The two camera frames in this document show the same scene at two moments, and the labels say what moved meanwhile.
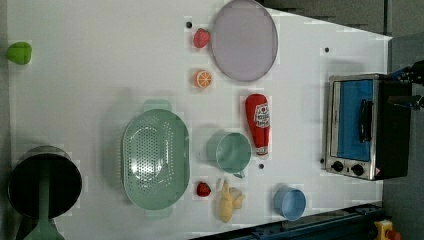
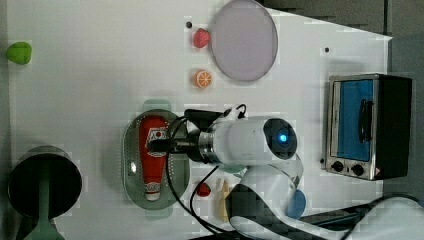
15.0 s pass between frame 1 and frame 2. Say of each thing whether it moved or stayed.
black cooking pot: stayed
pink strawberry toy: stayed
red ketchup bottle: moved
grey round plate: stayed
